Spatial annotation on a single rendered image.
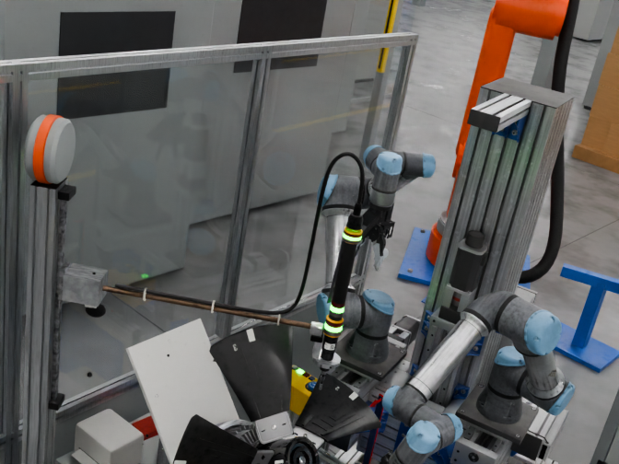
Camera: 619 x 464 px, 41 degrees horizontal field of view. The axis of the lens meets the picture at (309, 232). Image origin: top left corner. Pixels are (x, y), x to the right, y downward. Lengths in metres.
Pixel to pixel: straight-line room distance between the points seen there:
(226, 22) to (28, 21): 1.84
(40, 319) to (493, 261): 1.46
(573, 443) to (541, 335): 2.52
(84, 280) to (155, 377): 0.35
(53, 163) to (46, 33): 2.41
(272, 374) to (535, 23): 4.07
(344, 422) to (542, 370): 0.60
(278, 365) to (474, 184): 0.98
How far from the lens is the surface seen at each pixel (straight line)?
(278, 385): 2.15
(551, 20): 5.79
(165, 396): 2.24
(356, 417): 2.35
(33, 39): 4.27
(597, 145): 10.13
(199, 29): 4.88
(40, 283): 2.09
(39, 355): 2.20
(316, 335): 2.03
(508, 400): 2.78
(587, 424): 4.98
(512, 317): 2.32
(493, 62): 5.91
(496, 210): 2.75
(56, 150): 1.92
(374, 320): 2.83
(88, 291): 2.07
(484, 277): 2.83
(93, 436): 2.54
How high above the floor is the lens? 2.57
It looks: 24 degrees down
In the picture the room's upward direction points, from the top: 10 degrees clockwise
